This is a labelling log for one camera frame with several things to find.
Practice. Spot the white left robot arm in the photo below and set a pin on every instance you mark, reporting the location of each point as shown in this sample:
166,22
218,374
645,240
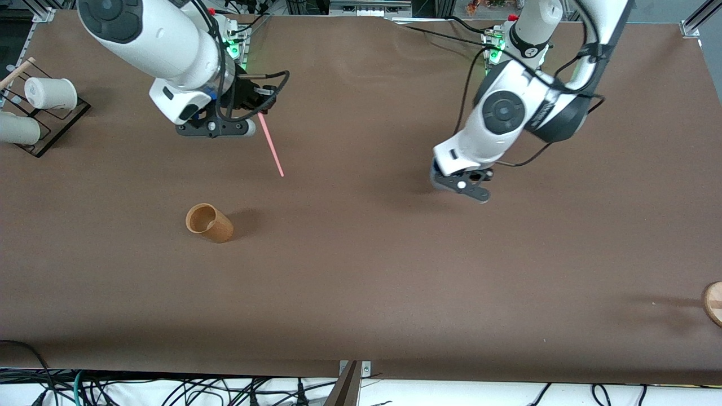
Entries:
479,141

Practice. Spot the aluminium frame profile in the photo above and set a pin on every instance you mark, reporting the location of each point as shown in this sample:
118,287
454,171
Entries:
369,8

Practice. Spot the wooden rod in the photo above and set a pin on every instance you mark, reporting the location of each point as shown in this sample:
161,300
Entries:
17,73

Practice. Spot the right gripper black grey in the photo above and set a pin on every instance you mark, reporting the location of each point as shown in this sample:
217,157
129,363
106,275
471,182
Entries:
243,93

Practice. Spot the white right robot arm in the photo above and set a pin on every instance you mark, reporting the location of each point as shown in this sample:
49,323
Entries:
158,39

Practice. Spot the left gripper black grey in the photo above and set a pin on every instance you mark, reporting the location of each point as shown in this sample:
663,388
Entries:
476,177

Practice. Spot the grey metal pole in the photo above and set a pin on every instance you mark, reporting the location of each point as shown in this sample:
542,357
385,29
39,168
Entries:
345,389

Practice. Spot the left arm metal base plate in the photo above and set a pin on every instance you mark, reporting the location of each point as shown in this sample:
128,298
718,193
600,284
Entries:
491,53

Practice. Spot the brown table cover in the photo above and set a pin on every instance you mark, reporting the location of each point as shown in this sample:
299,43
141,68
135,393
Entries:
361,282

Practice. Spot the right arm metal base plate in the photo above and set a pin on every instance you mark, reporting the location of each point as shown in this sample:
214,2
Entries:
240,53

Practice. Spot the small metal bracket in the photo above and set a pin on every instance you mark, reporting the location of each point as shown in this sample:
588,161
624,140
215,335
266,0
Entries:
365,369

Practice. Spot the white cup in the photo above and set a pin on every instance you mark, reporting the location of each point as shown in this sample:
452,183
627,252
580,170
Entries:
51,93
17,128

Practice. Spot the aluminium corner bracket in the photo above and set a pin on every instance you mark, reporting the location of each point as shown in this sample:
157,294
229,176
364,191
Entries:
691,27
42,14

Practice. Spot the pink straw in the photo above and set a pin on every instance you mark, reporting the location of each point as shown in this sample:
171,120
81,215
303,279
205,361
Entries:
271,145

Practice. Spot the round wooden disc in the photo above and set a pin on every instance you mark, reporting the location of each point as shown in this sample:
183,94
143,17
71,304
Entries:
715,304

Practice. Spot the brown wooden cup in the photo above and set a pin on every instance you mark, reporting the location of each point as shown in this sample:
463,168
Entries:
220,228

